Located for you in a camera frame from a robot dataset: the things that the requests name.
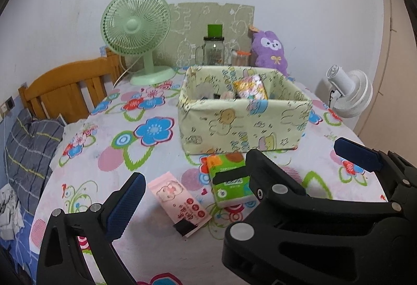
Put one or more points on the pink packet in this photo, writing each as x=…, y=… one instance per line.
x=177, y=200

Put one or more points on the green tissue pack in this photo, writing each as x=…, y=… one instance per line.
x=228, y=180

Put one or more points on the wall power socket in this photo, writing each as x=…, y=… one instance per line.
x=10, y=103

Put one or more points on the white floor fan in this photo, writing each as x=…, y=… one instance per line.
x=353, y=89

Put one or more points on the grey socks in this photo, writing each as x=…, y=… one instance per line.
x=224, y=96

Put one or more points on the glass jar mug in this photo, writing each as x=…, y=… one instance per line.
x=213, y=52

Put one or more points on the yellow cartoon packet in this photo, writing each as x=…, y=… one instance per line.
x=251, y=88

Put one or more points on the green printed board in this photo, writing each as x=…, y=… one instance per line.
x=192, y=19

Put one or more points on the grey plaid quilt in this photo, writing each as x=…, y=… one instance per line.
x=29, y=154

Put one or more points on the yellow printed fabric storage box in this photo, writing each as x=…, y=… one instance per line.
x=228, y=125

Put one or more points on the cotton swab jar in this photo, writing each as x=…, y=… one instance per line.
x=241, y=58

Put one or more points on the blue bed sheet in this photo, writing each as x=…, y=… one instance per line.
x=14, y=255

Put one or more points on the purple bunny plush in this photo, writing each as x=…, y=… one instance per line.
x=272, y=50

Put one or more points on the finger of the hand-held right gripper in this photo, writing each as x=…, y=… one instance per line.
x=268, y=176
x=358, y=154

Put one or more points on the beige wooden door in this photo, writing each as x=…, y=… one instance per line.
x=391, y=60

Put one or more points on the white crumpled cloth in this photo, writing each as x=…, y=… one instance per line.
x=9, y=213

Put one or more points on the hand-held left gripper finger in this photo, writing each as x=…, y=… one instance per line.
x=127, y=203

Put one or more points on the green desk fan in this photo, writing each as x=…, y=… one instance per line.
x=135, y=24

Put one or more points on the floral tablecloth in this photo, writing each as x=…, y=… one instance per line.
x=153, y=154

